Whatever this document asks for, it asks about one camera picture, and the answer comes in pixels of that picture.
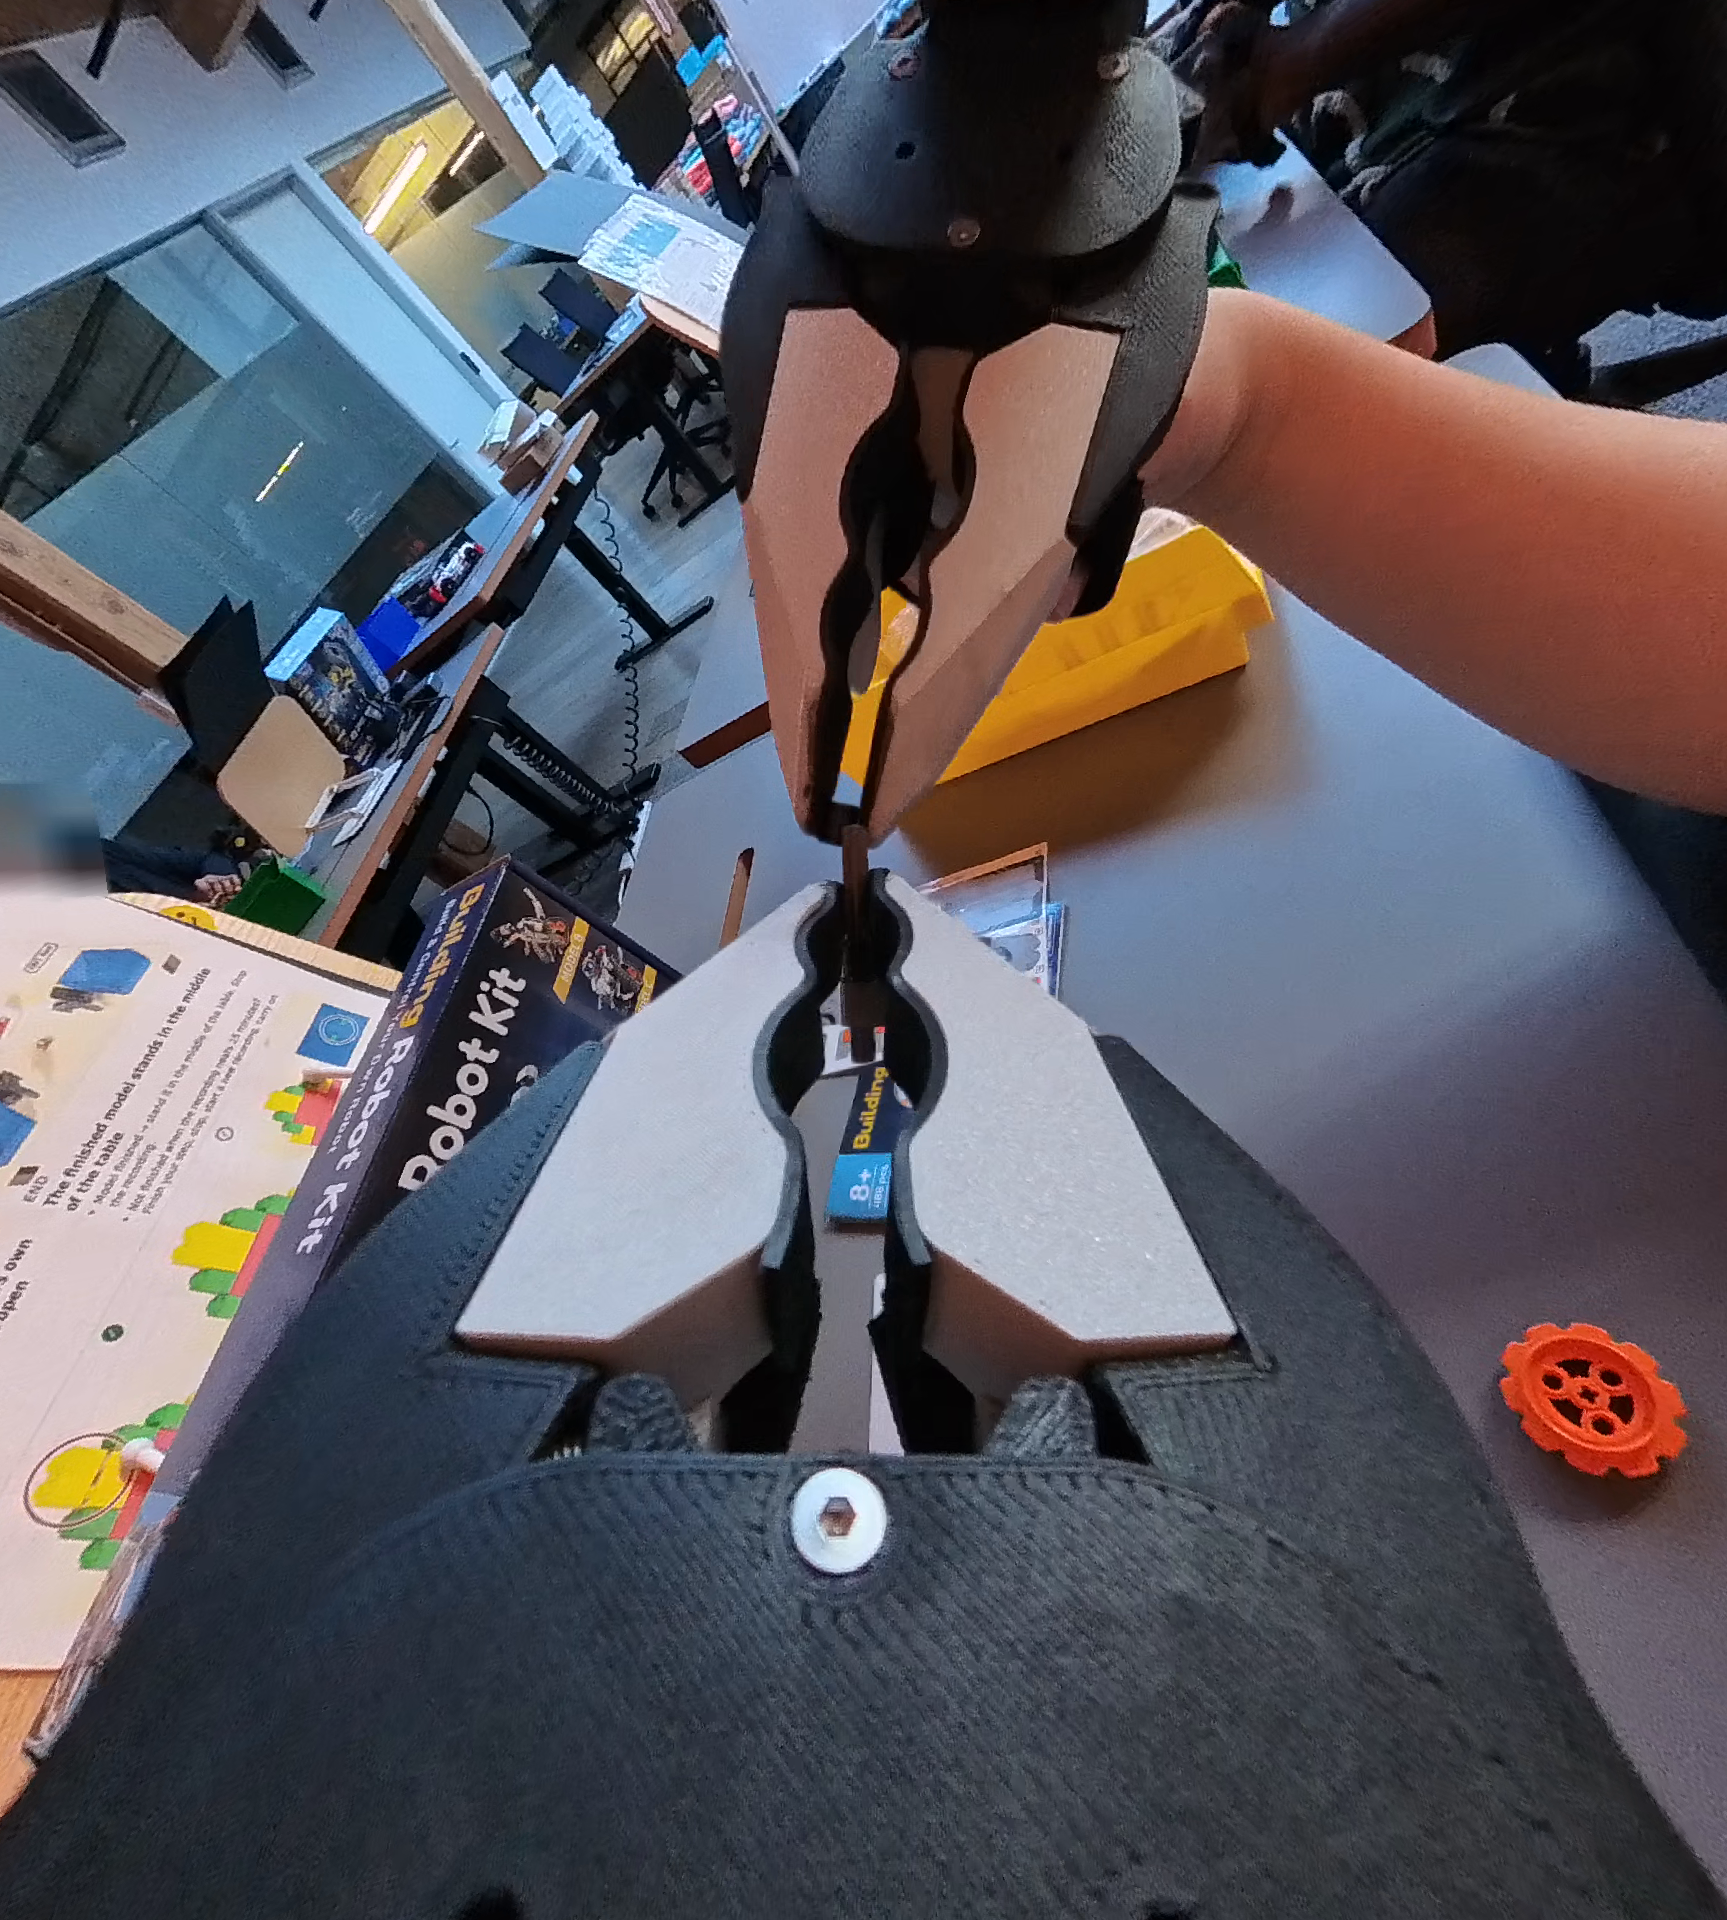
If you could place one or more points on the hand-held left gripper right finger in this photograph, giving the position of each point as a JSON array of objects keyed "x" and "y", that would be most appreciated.
[{"x": 1074, "y": 1201}]

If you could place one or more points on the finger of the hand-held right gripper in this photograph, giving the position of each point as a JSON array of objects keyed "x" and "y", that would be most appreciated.
[
  {"x": 804, "y": 480},
  {"x": 1020, "y": 510}
]

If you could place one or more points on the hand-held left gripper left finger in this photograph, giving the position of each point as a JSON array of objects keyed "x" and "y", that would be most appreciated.
[{"x": 625, "y": 1201}]

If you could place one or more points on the black axle rod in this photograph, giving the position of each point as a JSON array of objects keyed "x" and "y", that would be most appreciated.
[{"x": 858, "y": 961}]

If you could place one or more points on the person's right forearm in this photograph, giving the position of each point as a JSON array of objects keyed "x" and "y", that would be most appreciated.
[{"x": 1478, "y": 525}]

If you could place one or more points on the long wooden-top desk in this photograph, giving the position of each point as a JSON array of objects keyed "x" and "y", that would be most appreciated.
[{"x": 519, "y": 525}]

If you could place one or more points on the grey desk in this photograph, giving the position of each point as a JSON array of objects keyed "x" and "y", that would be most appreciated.
[{"x": 1328, "y": 974}]

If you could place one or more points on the white printed task sheet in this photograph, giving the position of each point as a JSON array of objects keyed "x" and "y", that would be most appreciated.
[{"x": 99, "y": 1201}]

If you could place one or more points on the yellow plastic bin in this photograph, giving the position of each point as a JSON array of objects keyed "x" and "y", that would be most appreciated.
[{"x": 1134, "y": 645}]

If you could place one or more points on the blue kit manual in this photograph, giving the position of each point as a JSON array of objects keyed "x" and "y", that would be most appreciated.
[{"x": 864, "y": 1154}]

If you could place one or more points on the blue robot kit box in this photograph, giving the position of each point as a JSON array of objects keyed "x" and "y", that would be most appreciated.
[{"x": 503, "y": 1021}]

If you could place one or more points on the tilted wooden board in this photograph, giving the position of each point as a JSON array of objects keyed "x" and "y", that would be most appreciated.
[{"x": 655, "y": 249}]

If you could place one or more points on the grey orange sticker sheet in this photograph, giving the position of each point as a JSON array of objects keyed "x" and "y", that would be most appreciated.
[{"x": 990, "y": 892}]

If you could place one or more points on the red black toy car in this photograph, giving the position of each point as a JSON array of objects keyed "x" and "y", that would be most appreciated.
[{"x": 453, "y": 561}]

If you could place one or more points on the blue storage bin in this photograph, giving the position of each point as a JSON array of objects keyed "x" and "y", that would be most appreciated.
[{"x": 389, "y": 632}]

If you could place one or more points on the green storage bin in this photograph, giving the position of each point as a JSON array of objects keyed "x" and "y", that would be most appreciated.
[{"x": 279, "y": 897}]

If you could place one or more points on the dark printed box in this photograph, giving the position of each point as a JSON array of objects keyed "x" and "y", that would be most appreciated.
[{"x": 331, "y": 674}]

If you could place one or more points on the orange gear wheel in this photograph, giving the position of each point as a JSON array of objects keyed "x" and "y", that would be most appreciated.
[{"x": 1592, "y": 1402}]

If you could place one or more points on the wooden pillar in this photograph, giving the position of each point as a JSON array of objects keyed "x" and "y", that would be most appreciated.
[{"x": 39, "y": 585}]

